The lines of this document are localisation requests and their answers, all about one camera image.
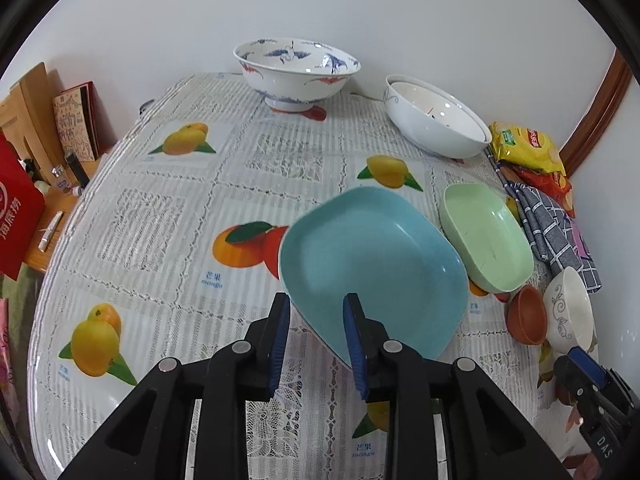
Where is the pink paper piece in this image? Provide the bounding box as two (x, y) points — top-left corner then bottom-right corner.
(570, 220), (591, 258)

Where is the red chips bag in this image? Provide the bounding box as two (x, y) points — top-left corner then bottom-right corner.
(512, 162), (576, 218)

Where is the fruit print lace tablecloth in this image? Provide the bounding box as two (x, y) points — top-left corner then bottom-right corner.
(27, 72), (601, 480)

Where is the white pen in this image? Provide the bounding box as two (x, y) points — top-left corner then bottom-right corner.
(37, 211), (64, 252)

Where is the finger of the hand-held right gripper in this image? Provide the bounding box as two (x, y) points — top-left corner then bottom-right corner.
(569, 346), (609, 392)
(553, 354), (589, 407)

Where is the brown wooden door frame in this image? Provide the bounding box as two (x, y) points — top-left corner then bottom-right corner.
(557, 52), (633, 178)

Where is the blue checkered cloth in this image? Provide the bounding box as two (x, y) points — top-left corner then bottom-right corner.
(492, 152), (601, 293)

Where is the green square plate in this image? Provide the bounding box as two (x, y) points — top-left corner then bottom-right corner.
(439, 182), (535, 294)

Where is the illustrated book with red cover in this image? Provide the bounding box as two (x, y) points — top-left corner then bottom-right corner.
(52, 81), (101, 162)

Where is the white bowl with swirl pattern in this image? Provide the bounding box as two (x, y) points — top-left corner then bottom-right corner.
(542, 266), (596, 357)

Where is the black bottle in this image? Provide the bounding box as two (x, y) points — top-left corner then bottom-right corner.
(64, 152), (91, 188)

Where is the blue square plate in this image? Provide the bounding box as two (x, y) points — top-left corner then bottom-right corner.
(278, 186), (469, 368)

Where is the yellow chips bag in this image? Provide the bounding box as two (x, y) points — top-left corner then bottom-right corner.
(487, 121), (567, 177)

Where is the small brown bowl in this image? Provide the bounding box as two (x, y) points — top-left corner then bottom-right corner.
(506, 284), (549, 345)

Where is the large plain white bowl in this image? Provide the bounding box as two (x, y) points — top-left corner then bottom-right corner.
(384, 74), (493, 158)

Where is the white bowl with orange print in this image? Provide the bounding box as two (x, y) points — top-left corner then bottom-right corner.
(390, 81), (488, 143)

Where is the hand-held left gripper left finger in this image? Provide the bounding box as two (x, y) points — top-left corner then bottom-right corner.
(57, 292), (291, 480)

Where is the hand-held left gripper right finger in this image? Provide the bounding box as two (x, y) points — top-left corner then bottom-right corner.
(342, 293), (573, 480)

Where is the wooden side table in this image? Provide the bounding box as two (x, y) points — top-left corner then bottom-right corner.
(25, 150), (113, 273)

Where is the blue crane patterned bowl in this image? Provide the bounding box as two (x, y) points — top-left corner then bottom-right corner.
(233, 37), (362, 112)

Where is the red box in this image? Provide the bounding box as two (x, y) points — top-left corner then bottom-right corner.
(0, 132), (47, 281)

